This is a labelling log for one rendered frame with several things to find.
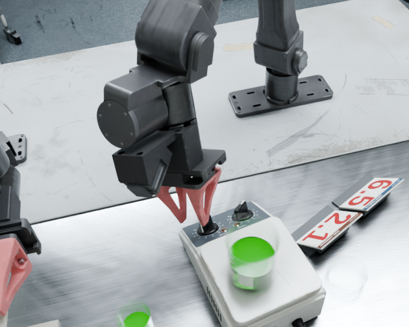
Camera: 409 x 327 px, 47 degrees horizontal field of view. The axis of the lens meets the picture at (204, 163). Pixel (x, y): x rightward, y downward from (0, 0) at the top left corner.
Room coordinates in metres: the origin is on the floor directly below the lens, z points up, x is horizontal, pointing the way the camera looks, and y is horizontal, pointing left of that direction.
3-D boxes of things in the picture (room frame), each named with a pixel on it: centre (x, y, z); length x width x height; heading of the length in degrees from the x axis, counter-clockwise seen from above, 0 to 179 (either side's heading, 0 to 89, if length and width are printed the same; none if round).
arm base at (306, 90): (0.72, -0.16, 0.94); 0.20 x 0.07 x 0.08; 99
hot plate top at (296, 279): (0.30, -0.06, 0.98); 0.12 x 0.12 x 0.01; 19
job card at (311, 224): (0.40, -0.17, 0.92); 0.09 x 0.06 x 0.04; 125
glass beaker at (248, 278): (0.29, -0.04, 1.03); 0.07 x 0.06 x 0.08; 21
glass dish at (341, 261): (0.32, -0.18, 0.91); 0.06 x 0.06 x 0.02
